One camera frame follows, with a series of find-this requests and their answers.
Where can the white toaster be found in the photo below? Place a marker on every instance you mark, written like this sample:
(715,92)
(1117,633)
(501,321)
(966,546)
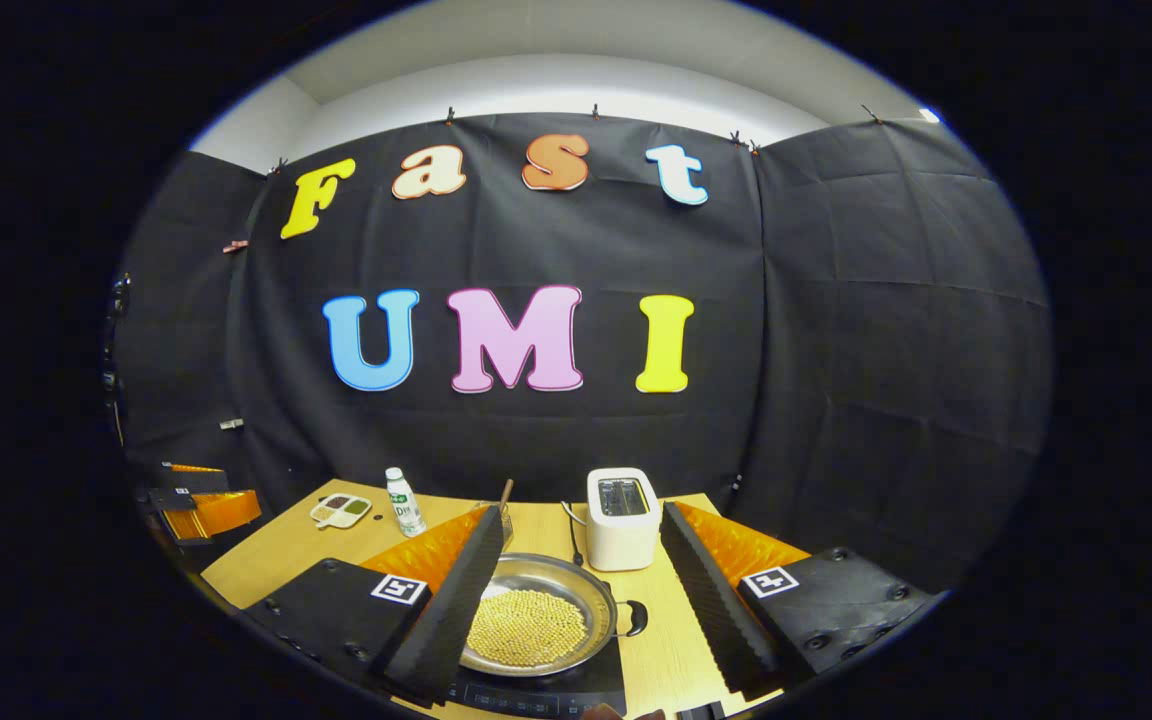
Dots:
(624,535)

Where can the white milk bottle green label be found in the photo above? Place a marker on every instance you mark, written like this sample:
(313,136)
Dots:
(404,510)

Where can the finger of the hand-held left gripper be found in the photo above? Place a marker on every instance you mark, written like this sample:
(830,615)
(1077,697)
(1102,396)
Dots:
(221,512)
(196,480)

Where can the white divided dish with beans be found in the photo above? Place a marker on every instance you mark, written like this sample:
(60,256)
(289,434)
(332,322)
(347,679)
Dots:
(341,511)

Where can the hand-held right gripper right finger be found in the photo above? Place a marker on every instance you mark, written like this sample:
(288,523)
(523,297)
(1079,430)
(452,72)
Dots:
(711,610)

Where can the row of black cloth clips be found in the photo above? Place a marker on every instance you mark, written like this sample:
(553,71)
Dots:
(595,109)

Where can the heap of yellow soybeans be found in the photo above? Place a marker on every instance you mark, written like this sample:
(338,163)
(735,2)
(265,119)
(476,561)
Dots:
(528,628)

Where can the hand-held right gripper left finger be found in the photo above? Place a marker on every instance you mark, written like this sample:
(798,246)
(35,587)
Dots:
(456,610)

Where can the black induction cooktop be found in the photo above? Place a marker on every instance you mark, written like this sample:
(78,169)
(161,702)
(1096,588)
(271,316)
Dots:
(556,695)

